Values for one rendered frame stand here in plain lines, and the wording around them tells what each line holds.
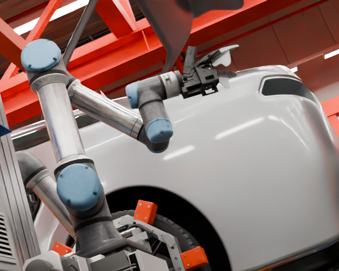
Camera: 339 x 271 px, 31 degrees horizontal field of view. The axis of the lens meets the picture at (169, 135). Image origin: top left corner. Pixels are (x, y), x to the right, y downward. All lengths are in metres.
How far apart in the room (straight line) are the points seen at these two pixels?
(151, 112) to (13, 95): 4.11
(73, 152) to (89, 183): 0.11
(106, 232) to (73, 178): 0.21
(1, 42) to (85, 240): 2.37
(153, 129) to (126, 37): 3.74
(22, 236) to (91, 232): 0.21
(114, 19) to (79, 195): 3.65
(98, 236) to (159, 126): 0.36
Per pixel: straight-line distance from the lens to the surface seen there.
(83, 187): 1.68
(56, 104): 1.81
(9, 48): 4.06
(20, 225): 1.71
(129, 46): 5.55
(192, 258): 2.56
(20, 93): 5.80
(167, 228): 2.68
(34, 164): 2.15
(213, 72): 1.84
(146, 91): 1.81
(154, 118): 1.77
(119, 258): 1.47
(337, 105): 8.93
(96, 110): 1.94
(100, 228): 1.80
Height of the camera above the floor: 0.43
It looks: 21 degrees up
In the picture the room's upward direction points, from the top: 20 degrees counter-clockwise
